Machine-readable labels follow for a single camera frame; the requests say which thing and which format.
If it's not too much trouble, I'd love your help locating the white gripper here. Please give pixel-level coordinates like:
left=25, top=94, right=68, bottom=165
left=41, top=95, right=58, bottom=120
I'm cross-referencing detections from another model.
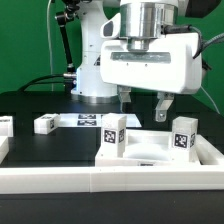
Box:
left=100, top=13, right=202, bottom=122

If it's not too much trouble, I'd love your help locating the white square tabletop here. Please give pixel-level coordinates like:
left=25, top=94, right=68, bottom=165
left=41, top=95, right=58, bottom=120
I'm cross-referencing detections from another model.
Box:
left=95, top=129, right=200, bottom=166

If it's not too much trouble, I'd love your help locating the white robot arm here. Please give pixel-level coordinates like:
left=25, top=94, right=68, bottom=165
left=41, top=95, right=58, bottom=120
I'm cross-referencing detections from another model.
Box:
left=72, top=0, right=224, bottom=122

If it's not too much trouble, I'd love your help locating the white marker sheet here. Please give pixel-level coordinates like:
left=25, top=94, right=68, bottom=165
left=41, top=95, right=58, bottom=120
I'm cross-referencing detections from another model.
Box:
left=59, top=113, right=141, bottom=128

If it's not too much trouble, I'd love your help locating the grey thin cable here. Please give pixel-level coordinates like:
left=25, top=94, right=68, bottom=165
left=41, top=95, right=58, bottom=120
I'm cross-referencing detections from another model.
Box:
left=196, top=31, right=224, bottom=118

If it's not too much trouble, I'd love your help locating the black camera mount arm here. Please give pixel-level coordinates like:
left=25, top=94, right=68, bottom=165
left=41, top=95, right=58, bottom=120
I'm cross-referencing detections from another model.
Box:
left=54, top=0, right=81, bottom=81

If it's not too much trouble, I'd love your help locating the black cable bundle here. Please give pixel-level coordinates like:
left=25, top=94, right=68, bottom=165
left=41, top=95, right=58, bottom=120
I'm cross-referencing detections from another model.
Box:
left=18, top=73, right=77, bottom=93

